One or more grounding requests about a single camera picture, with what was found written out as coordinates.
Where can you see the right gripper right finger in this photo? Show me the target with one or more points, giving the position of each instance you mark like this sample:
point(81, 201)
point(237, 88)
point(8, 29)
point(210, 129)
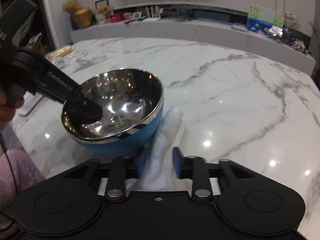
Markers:
point(178, 162)

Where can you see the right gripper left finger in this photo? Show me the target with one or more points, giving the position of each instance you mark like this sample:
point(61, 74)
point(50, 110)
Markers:
point(141, 159)

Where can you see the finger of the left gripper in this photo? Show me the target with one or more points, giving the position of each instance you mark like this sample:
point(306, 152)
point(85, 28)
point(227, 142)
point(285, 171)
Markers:
point(83, 111)

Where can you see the white cleaning cloth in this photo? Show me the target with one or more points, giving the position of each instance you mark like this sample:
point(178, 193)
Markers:
point(159, 173)

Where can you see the steel bowl blue outside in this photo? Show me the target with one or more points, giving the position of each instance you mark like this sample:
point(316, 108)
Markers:
point(132, 103)

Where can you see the person left hand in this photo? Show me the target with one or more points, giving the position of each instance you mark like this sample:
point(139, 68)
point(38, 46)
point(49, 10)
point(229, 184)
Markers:
point(8, 113)

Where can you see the phone on stand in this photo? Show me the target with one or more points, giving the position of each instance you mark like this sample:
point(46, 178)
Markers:
point(34, 42)

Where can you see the clear plastic bag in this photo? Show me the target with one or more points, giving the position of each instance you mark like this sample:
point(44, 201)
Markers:
point(60, 52)

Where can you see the golden vase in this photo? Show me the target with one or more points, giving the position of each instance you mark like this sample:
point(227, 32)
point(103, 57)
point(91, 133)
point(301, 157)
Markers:
point(83, 17)

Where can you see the pink fuzzy sleeve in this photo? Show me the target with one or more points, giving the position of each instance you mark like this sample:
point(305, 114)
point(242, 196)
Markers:
point(18, 172)

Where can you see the white wifi router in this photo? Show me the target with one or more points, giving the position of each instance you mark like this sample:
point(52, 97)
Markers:
point(153, 14)

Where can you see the painted picture board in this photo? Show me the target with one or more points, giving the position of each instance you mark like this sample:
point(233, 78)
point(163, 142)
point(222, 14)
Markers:
point(261, 19)

